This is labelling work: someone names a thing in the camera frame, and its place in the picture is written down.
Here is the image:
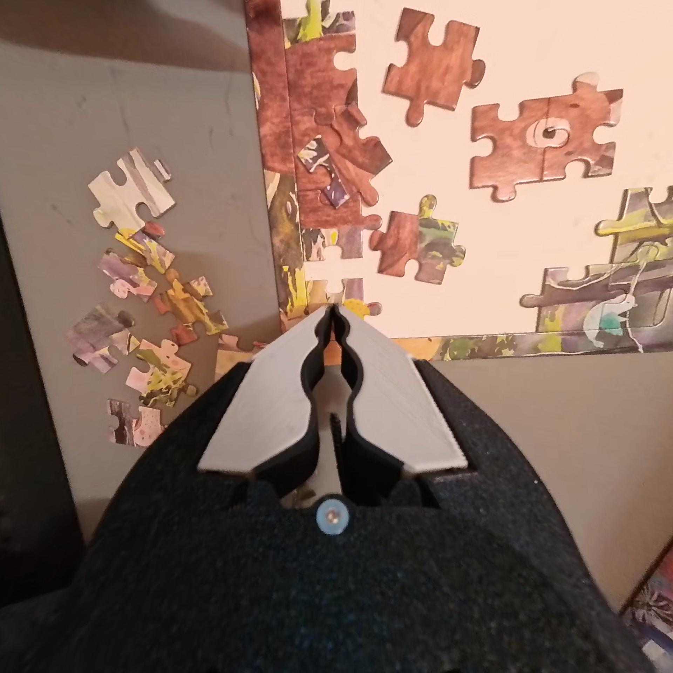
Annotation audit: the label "purple yellow puzzle piece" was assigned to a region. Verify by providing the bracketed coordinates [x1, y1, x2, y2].
[306, 278, 383, 319]

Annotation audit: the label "illustrated puzzle box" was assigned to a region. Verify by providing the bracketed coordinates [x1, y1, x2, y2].
[618, 542, 673, 673]

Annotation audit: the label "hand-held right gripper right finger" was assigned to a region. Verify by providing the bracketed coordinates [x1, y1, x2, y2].
[334, 305, 469, 505]

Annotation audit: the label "jigsaw pieces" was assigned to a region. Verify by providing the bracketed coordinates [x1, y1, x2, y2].
[66, 146, 269, 448]

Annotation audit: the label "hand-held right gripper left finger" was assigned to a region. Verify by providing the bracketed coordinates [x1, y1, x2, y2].
[197, 305, 334, 497]

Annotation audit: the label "plain brown puzzle piece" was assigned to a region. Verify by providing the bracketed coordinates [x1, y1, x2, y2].
[382, 7, 487, 128]

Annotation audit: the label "jigsaw puzzle frame board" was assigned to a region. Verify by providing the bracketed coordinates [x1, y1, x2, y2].
[243, 0, 673, 363]

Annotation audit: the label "small purple puzzle piece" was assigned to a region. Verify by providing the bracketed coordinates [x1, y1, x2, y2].
[296, 136, 352, 208]

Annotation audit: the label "brown green puzzle piece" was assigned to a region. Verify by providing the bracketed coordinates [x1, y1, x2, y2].
[369, 195, 467, 286]

